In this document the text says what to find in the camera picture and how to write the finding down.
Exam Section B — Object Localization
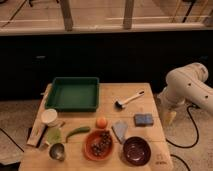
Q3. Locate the blue sponge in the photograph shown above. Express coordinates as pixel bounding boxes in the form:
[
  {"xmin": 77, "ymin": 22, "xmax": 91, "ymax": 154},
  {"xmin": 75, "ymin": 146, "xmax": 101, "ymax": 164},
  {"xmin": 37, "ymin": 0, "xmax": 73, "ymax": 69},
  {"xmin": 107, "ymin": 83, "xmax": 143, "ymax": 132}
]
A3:
[{"xmin": 134, "ymin": 114, "xmax": 154, "ymax": 126}]

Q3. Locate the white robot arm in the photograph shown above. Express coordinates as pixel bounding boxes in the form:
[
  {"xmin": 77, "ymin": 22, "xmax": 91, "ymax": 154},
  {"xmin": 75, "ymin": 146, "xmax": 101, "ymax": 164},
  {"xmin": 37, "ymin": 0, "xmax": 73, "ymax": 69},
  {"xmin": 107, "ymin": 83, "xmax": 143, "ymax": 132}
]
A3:
[{"xmin": 158, "ymin": 62, "xmax": 213, "ymax": 126}]

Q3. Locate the green plastic tray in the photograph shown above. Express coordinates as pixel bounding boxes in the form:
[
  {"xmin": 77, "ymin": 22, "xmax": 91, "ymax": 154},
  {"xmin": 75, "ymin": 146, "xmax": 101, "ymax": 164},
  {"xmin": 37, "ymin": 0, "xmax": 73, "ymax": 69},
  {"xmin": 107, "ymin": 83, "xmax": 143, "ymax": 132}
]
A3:
[{"xmin": 45, "ymin": 77, "xmax": 99, "ymax": 112}]

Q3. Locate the dark purple bowl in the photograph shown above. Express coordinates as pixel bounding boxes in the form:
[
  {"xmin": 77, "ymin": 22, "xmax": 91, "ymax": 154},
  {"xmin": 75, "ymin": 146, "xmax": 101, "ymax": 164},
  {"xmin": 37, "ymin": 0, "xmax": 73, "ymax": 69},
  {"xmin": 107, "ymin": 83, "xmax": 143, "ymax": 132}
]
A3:
[{"xmin": 122, "ymin": 136, "xmax": 151, "ymax": 166}]

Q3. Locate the grey blue cloth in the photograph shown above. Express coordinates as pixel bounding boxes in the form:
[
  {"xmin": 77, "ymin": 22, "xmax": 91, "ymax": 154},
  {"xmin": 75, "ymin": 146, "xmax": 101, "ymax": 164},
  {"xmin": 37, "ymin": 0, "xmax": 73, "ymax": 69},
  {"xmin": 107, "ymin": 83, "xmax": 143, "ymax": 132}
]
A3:
[{"xmin": 112, "ymin": 121, "xmax": 128, "ymax": 144}]

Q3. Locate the orange fruit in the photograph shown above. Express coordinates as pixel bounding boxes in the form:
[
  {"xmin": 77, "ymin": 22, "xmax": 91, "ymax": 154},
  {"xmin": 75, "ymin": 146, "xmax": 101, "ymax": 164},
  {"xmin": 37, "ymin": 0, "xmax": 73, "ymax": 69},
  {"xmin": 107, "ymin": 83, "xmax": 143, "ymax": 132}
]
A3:
[{"xmin": 96, "ymin": 117, "xmax": 108, "ymax": 129}]

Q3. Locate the orange bowl with grapes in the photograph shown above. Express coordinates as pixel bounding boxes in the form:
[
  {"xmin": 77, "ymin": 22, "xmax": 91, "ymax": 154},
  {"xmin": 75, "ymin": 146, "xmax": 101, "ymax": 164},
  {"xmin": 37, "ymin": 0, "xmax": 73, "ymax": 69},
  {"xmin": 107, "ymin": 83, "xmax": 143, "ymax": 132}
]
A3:
[{"xmin": 83, "ymin": 130, "xmax": 114, "ymax": 161}]

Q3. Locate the green chili pepper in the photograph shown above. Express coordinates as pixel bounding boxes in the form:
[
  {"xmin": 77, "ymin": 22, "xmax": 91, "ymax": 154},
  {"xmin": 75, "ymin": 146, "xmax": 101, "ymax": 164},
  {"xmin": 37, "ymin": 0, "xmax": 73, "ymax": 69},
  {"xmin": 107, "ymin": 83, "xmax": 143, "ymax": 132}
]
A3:
[{"xmin": 65, "ymin": 126, "xmax": 91, "ymax": 143}]

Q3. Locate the light green object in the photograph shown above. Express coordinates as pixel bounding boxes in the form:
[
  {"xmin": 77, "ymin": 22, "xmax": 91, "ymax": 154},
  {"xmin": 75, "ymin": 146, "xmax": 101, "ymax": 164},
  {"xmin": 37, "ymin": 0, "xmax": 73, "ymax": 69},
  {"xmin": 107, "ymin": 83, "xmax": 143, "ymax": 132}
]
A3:
[{"xmin": 45, "ymin": 128, "xmax": 61, "ymax": 145}]

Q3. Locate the small metal cup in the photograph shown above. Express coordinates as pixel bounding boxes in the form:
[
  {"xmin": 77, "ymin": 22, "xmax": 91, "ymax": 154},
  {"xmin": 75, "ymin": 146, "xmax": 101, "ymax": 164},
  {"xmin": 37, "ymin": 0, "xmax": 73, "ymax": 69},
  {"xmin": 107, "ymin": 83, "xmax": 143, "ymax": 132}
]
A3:
[{"xmin": 49, "ymin": 143, "xmax": 65, "ymax": 161}]

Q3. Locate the white cup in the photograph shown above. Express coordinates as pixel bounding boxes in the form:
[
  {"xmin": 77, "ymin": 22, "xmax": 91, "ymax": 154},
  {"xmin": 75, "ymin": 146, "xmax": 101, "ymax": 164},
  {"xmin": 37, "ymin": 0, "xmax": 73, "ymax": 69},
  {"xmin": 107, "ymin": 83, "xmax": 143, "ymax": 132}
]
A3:
[{"xmin": 41, "ymin": 109, "xmax": 58, "ymax": 127}]

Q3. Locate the wooden block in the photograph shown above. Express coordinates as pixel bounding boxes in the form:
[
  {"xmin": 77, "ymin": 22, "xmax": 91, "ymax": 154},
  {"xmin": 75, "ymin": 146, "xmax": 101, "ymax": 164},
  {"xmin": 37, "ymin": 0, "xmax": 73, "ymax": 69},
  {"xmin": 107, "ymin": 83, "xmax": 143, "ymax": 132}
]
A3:
[{"xmin": 27, "ymin": 122, "xmax": 45, "ymax": 147}]

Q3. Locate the black cable on floor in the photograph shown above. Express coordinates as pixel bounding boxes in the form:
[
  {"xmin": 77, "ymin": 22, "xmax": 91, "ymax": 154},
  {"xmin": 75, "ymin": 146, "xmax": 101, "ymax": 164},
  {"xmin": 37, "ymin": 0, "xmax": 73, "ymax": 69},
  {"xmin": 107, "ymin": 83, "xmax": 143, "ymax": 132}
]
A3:
[{"xmin": 165, "ymin": 104, "xmax": 200, "ymax": 149}]

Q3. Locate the white handled black brush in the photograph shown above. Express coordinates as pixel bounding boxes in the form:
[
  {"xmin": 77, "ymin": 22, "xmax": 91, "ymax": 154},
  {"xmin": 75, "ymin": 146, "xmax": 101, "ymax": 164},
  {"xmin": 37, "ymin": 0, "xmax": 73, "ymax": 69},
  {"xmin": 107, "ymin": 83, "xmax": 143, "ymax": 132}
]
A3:
[{"xmin": 115, "ymin": 91, "xmax": 144, "ymax": 109}]

